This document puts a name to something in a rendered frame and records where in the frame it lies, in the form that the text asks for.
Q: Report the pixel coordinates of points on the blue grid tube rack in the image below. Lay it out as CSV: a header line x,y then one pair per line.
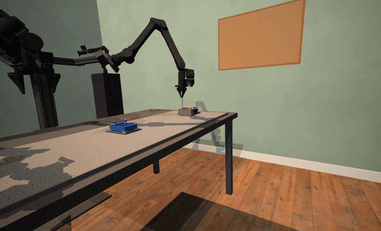
x,y
123,127

